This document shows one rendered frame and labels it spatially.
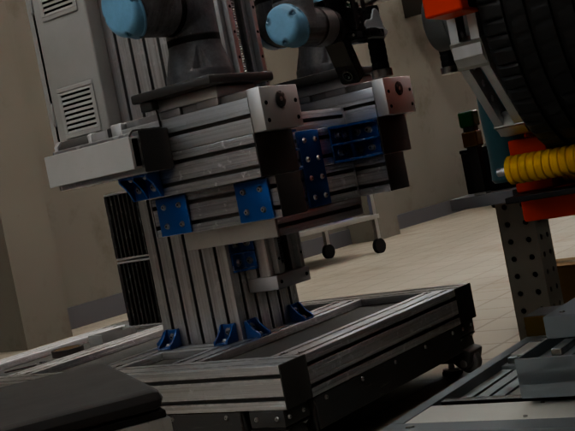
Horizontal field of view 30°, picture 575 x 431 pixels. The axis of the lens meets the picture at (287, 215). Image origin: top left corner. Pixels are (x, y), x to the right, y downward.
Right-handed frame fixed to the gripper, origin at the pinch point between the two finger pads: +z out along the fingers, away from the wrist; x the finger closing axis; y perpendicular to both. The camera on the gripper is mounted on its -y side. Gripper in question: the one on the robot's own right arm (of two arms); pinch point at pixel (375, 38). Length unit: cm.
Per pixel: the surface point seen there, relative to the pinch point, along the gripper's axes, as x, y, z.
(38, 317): 304, -70, 175
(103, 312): 327, -80, 243
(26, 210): 304, -17, 181
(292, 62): 318, 58, 479
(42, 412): 5, -49, -103
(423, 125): 310, -3, 660
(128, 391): -2, -49, -93
